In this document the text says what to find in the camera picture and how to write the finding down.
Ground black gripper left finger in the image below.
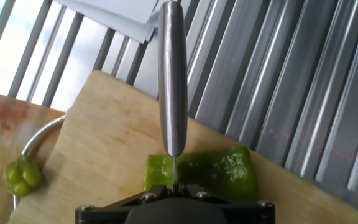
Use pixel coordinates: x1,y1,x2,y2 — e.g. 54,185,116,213
75,183,175,224

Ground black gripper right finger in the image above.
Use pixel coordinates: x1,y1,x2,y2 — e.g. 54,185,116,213
176,183,275,224

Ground steel cleaver knife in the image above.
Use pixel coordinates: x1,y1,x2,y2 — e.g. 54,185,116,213
157,0,188,185

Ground green chili pepper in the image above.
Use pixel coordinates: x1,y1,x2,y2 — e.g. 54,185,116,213
143,145,259,202

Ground small green chili piece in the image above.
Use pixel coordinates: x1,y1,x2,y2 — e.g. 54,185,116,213
3,154,43,198

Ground wooden cutting board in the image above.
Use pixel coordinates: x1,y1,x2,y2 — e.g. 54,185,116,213
7,70,358,224

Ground white paper sheets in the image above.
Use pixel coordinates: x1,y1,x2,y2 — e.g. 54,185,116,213
56,0,167,44

